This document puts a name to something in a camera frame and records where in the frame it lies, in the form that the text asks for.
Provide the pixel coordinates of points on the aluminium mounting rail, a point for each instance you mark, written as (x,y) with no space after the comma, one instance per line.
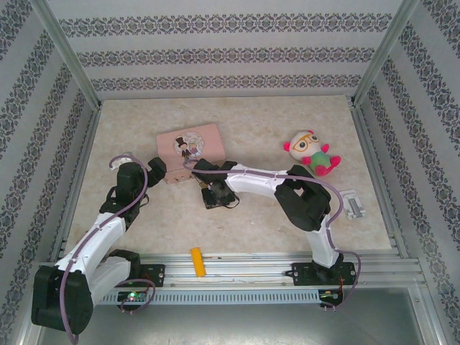
(251,267)

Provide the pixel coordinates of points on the aluminium right side rail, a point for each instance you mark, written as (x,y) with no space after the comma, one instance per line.
(377,179)

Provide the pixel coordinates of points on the yellow foam block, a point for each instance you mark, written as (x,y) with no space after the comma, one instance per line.
(198,262)

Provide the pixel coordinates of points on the white plush toy with glasses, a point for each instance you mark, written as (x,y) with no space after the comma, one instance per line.
(305,143)

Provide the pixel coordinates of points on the pink wedding couple tin box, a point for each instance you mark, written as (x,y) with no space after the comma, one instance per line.
(208,140)

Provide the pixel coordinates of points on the aluminium frame post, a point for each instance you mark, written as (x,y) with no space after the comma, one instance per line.
(69,54)
(382,54)

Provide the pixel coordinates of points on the aluminium left frame post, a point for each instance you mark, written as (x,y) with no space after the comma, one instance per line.
(69,54)

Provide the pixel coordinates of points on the aluminium left side rail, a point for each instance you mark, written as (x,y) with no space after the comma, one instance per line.
(77,179)

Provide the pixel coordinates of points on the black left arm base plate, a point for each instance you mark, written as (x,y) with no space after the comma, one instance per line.
(154,275)

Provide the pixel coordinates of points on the grey metal sheet panel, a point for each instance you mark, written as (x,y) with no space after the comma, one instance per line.
(233,327)

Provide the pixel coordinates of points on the white plastic holder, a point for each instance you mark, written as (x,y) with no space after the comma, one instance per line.
(348,197)

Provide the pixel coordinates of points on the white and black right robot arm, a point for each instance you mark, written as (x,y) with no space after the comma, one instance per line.
(251,181)

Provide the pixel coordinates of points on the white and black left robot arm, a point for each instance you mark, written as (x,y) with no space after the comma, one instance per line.
(108,230)

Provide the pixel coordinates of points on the aluminium right frame post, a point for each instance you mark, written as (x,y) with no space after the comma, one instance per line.
(382,54)

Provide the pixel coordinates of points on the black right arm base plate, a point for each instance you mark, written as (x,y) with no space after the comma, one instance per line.
(302,275)

